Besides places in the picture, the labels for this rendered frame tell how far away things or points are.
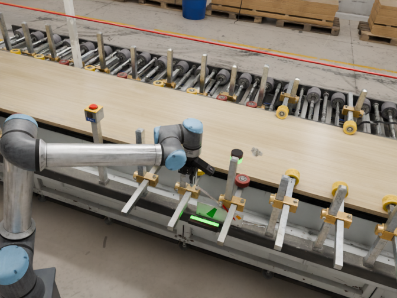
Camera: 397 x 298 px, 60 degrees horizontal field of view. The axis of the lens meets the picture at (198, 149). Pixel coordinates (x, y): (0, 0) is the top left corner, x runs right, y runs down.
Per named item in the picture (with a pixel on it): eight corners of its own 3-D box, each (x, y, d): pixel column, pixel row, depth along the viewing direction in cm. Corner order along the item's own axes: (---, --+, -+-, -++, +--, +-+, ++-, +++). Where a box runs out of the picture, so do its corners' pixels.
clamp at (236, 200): (242, 212, 179) (243, 206, 176) (217, 204, 182) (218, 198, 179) (244, 204, 184) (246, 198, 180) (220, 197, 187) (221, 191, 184)
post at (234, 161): (225, 227, 191) (237, 161, 162) (220, 225, 192) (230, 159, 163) (227, 223, 194) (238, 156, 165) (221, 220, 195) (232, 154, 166)
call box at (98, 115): (97, 125, 177) (95, 112, 173) (85, 122, 179) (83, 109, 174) (104, 118, 183) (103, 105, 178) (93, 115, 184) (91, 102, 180)
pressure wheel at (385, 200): (378, 206, 174) (390, 215, 175) (393, 198, 169) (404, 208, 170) (378, 198, 179) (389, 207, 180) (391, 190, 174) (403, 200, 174)
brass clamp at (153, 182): (154, 188, 191) (154, 181, 188) (132, 181, 194) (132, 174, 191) (159, 181, 196) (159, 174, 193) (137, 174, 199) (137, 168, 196)
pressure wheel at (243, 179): (245, 199, 190) (248, 184, 183) (231, 195, 192) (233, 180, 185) (248, 190, 196) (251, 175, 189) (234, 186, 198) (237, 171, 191)
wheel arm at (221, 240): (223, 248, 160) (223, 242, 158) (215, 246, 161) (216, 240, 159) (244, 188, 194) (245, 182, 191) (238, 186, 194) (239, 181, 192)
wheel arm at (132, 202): (127, 218, 173) (126, 212, 170) (121, 216, 173) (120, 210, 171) (162, 166, 206) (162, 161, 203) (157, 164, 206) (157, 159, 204)
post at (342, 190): (318, 256, 180) (347, 190, 151) (311, 254, 181) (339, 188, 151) (318, 250, 183) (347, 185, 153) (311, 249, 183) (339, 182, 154)
